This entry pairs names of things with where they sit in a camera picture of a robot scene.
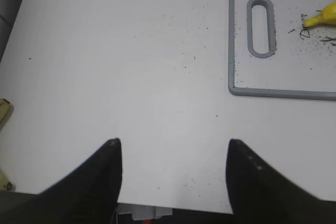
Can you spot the white bracket under table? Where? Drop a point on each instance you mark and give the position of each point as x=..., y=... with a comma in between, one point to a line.
x=142, y=212

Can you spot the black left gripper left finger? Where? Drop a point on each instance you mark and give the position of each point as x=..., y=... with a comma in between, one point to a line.
x=89, y=194

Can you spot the beige object at table edge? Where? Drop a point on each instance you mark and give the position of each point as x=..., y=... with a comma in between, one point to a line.
x=6, y=111

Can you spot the white cutting board grey rim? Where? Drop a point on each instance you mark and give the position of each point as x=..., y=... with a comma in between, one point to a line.
x=271, y=54

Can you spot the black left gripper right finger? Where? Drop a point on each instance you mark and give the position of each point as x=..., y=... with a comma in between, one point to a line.
x=260, y=194

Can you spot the yellow plastic banana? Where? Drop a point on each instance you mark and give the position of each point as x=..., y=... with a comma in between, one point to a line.
x=325, y=17

